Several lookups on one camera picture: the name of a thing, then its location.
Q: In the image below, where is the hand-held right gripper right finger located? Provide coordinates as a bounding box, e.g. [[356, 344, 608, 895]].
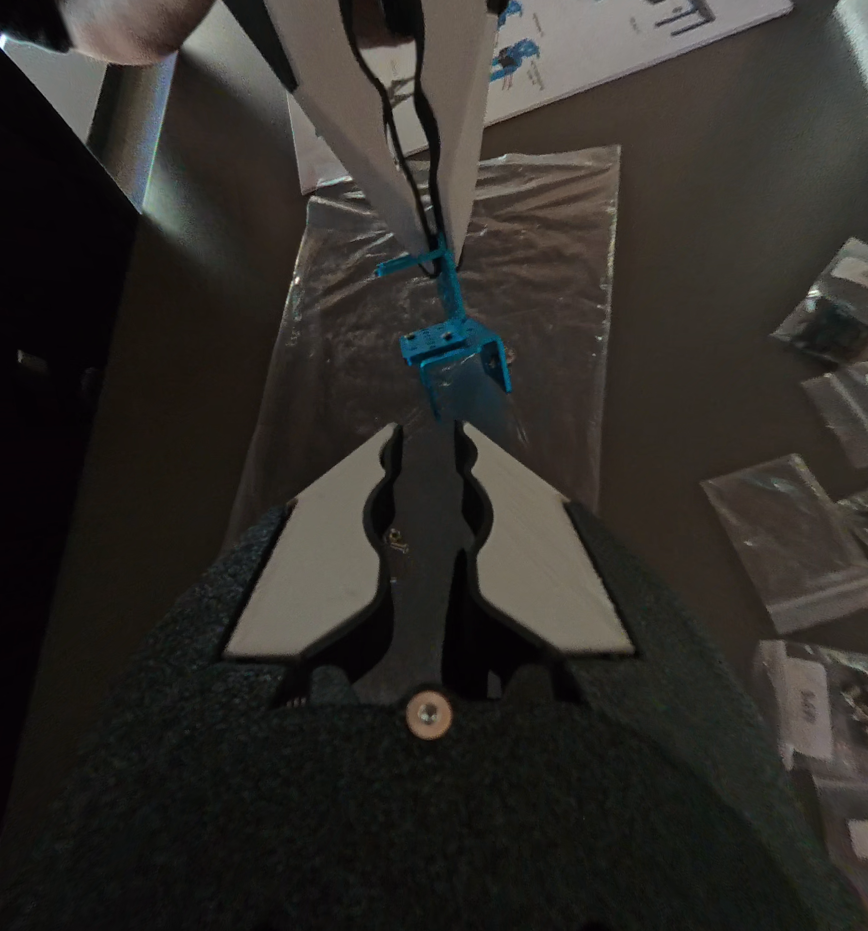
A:
[[441, 422, 636, 695]]

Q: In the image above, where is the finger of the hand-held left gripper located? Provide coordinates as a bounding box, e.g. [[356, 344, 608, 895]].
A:
[[408, 0, 504, 270], [263, 0, 438, 277]]

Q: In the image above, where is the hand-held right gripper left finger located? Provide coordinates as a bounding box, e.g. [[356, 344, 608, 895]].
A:
[[223, 424, 406, 695]]

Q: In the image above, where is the blue metal bracket assembly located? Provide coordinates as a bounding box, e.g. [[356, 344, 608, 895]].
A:
[[374, 231, 515, 424]]

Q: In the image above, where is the dark grey desk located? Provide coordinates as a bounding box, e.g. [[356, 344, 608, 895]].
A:
[[5, 0, 868, 931]]

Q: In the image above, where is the person's left hand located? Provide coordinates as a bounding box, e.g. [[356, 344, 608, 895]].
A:
[[59, 0, 215, 68]]

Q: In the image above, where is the large clear plastic bag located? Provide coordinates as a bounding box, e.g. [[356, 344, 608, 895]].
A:
[[226, 144, 621, 525]]

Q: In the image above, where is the white instruction booklet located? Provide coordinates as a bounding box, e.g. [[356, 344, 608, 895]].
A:
[[288, 0, 794, 196]]

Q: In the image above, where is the pile of small screw bags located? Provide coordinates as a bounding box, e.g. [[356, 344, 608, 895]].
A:
[[699, 236, 868, 867]]

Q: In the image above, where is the person's black clothing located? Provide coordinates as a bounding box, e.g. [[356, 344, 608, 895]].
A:
[[0, 0, 140, 845]]

